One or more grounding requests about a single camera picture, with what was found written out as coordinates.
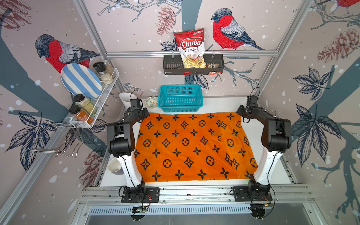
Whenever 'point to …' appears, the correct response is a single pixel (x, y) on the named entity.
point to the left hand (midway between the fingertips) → (147, 109)
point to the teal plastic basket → (180, 98)
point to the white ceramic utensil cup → (125, 98)
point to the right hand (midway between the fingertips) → (238, 109)
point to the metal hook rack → (59, 138)
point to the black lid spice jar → (105, 78)
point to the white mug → (115, 167)
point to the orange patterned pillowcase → (175, 147)
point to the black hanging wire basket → (214, 65)
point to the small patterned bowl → (151, 102)
